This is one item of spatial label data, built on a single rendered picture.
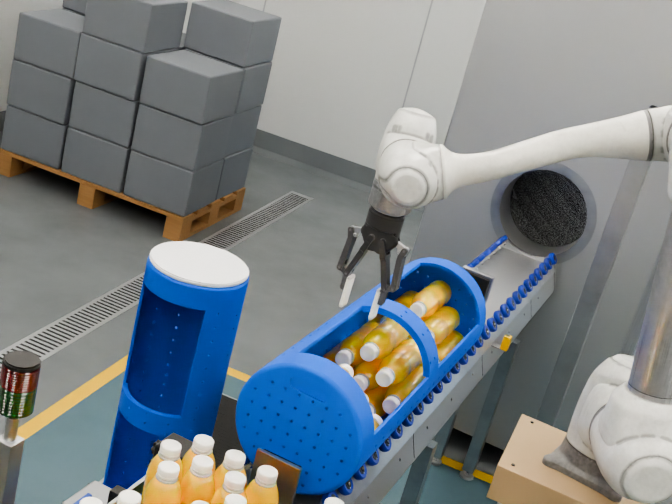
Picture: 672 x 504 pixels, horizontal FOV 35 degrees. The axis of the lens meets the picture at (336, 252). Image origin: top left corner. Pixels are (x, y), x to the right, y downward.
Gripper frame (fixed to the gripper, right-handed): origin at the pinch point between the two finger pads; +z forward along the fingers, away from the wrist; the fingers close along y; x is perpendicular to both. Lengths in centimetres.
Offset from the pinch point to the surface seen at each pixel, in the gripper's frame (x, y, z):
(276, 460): 24.7, -0.5, 28.5
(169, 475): 49, 10, 25
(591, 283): -122, -32, 15
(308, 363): 17.7, 1.1, 9.8
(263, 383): 19.3, 8.6, 17.2
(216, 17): -317, 221, 12
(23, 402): 64, 32, 15
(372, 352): -14.6, -1.8, 16.9
